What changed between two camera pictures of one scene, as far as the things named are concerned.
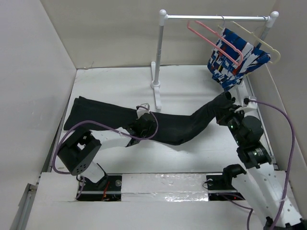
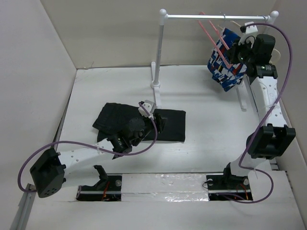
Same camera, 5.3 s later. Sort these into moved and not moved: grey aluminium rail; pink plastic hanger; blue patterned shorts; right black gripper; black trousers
Moved: pink plastic hanger; right black gripper; black trousers
Not moved: grey aluminium rail; blue patterned shorts
